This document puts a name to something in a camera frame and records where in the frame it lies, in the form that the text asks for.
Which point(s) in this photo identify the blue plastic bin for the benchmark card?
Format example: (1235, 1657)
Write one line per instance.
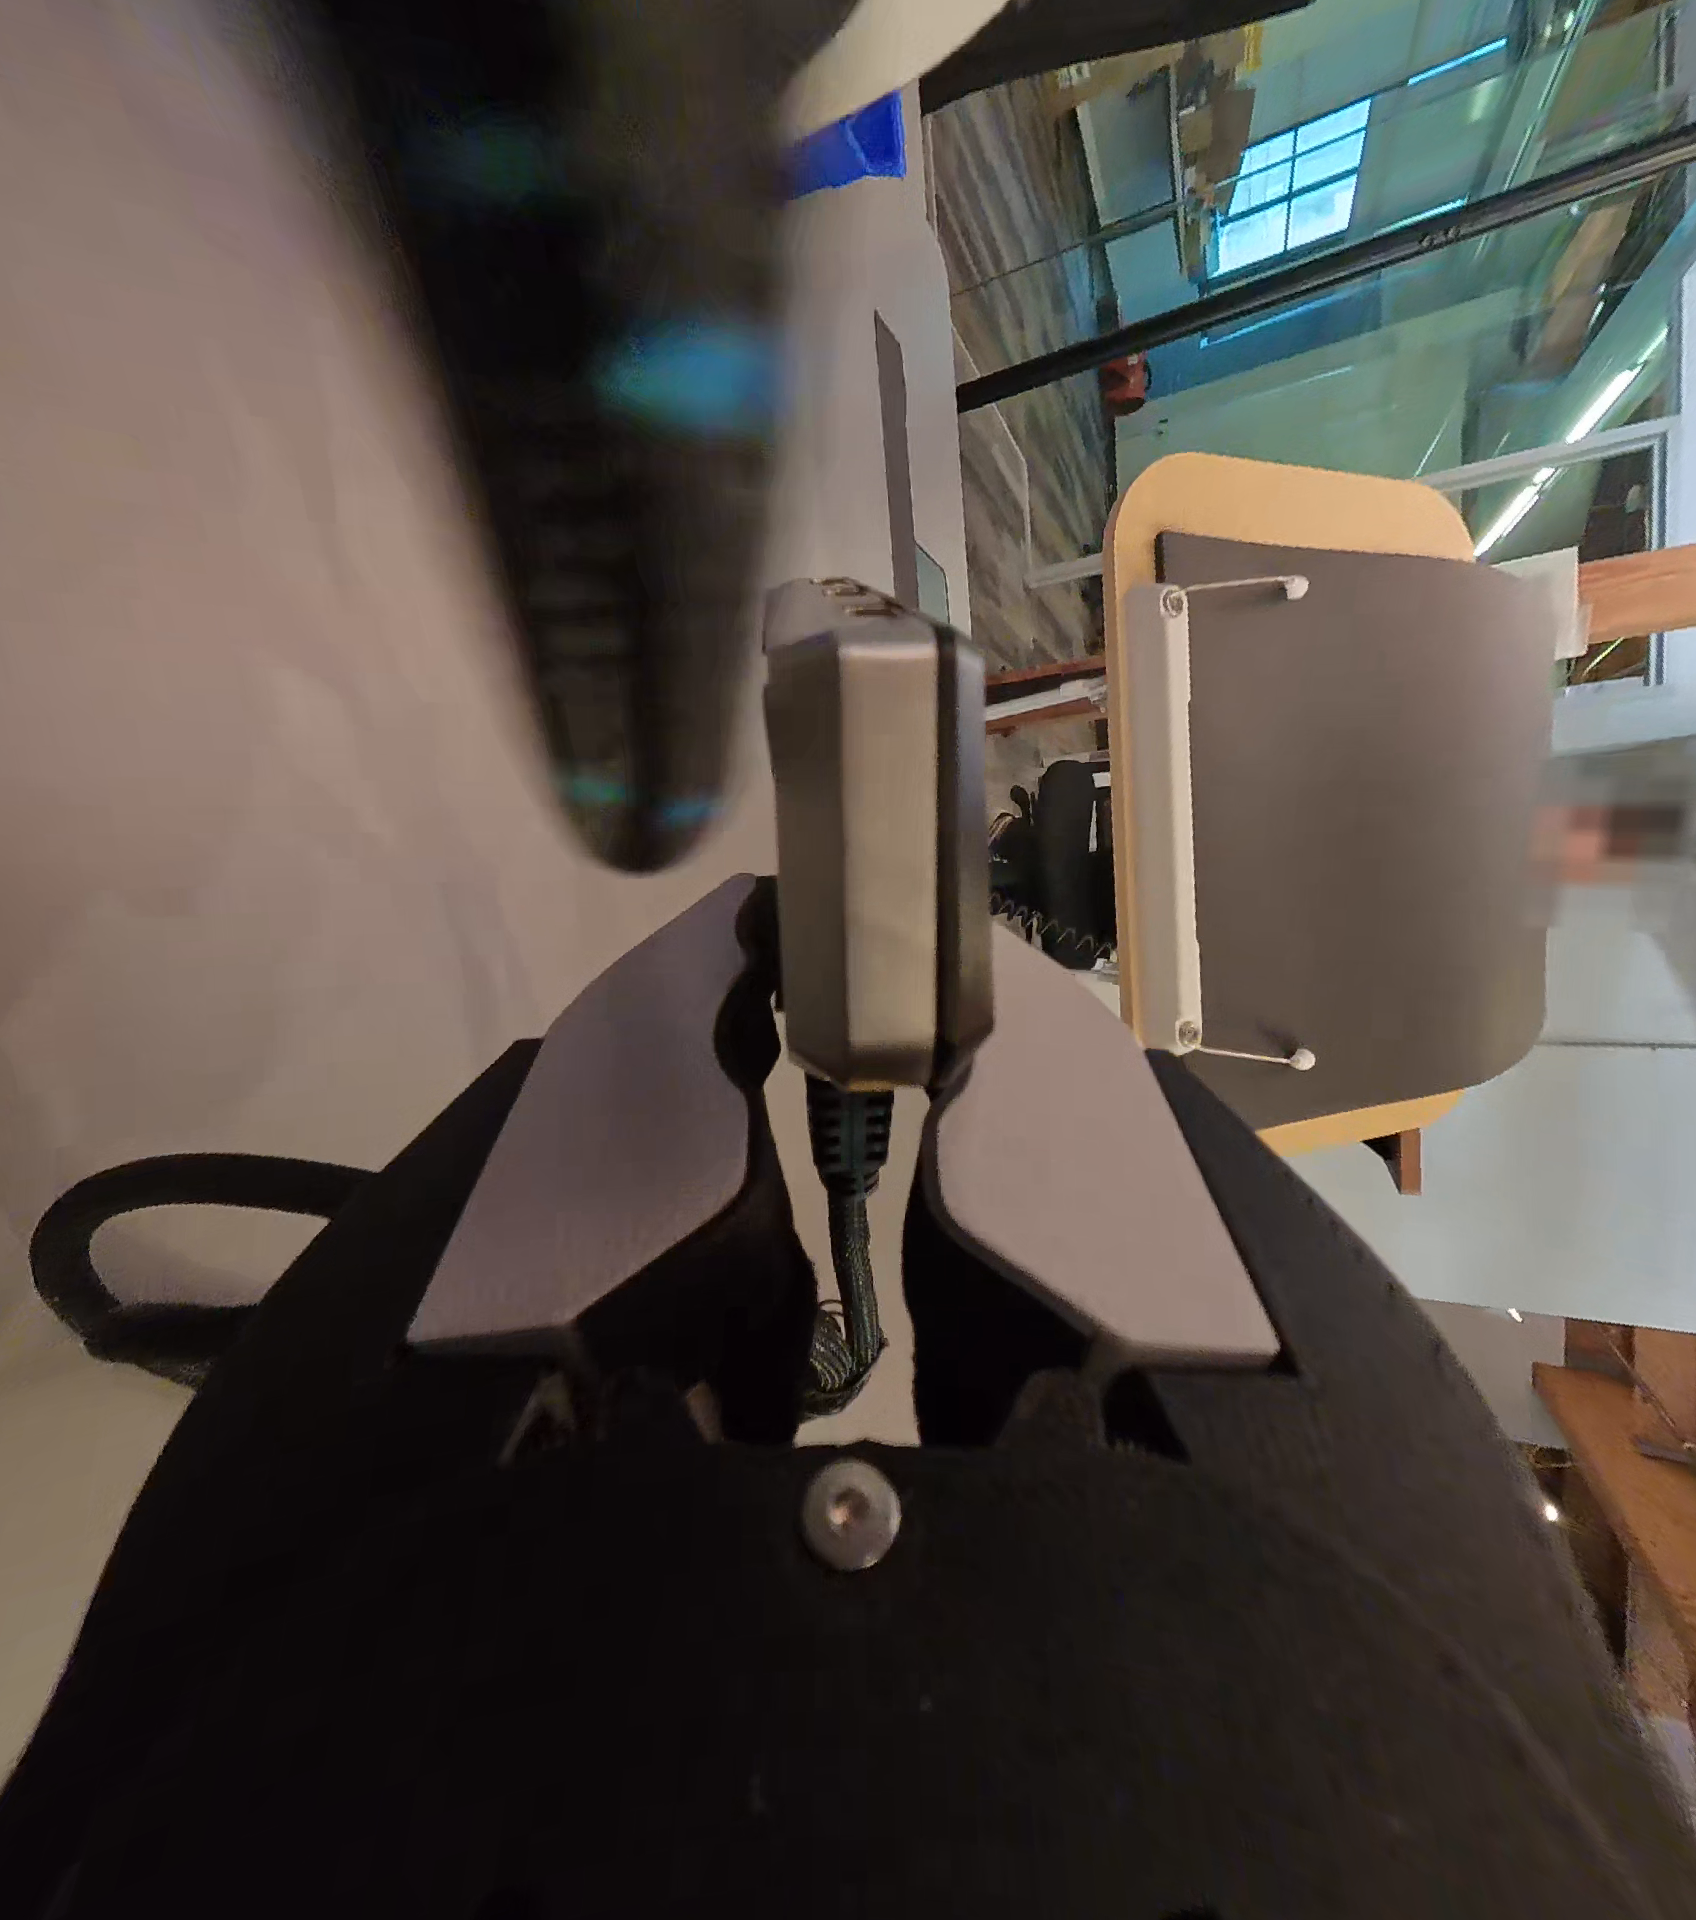
(856, 151)

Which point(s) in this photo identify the black metal rail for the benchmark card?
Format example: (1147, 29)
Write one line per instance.
(1239, 292)

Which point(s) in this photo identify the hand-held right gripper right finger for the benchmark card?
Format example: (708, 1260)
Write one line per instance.
(1088, 1185)

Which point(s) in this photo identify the grey metal usb hub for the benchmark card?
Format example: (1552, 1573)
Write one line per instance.
(862, 810)

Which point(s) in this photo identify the white bracket with rods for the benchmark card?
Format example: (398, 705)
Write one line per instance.
(1161, 824)

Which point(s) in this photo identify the wooden beam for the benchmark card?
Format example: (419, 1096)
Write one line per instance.
(1688, 579)

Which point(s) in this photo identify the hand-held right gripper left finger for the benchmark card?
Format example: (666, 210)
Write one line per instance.
(622, 1140)

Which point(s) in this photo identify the wood-edged grey board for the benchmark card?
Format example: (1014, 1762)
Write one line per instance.
(1372, 824)

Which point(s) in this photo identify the black office chair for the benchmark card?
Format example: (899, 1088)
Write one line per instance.
(1067, 854)

